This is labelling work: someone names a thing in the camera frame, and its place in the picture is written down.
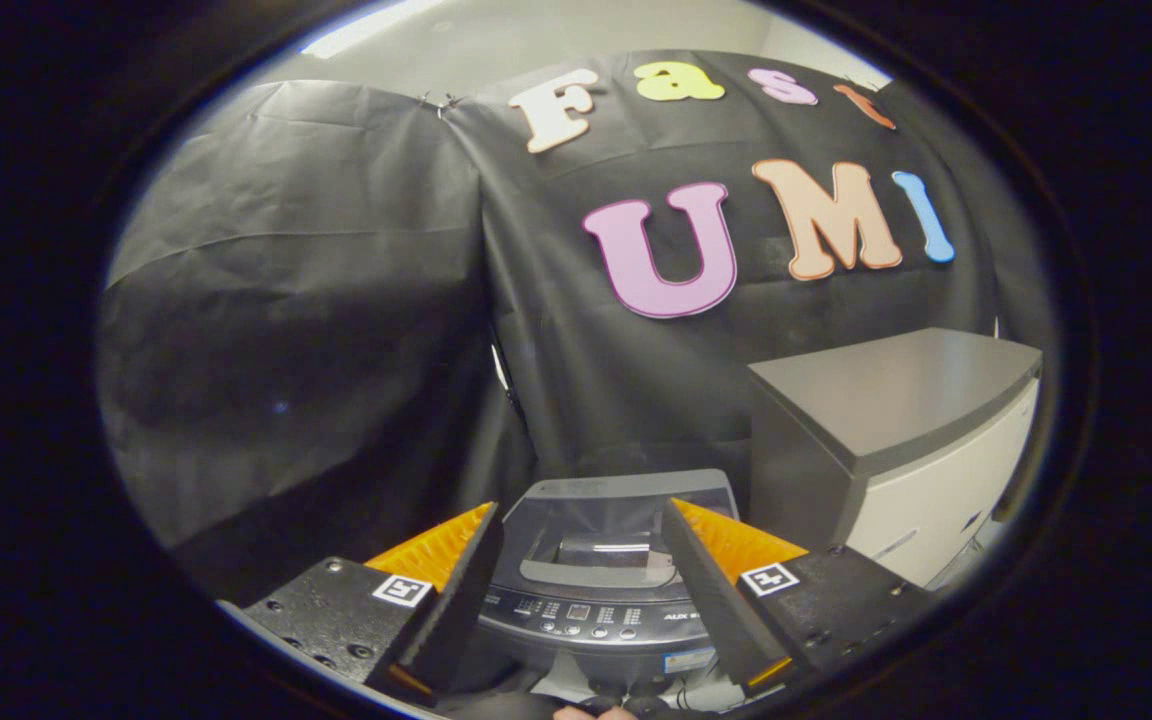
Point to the black backdrop cloth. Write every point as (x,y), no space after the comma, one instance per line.
(286,300)

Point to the grey washing machine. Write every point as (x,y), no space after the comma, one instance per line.
(586,630)

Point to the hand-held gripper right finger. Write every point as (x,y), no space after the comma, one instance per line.
(711,590)

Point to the white cabinet with grey frame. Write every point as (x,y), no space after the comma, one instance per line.
(886,400)

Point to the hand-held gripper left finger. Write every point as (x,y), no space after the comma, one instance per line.
(461,590)

